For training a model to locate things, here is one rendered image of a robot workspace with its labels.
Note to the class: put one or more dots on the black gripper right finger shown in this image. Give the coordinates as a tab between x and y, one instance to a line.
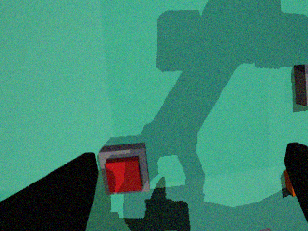
296	164

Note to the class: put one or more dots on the blue button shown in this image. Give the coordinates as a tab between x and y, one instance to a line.
301	73

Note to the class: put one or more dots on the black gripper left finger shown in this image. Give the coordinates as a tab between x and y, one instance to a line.
61	201

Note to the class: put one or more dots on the red button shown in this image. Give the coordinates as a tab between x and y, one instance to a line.
124	168

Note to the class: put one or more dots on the orange block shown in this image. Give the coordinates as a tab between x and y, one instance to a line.
288	184

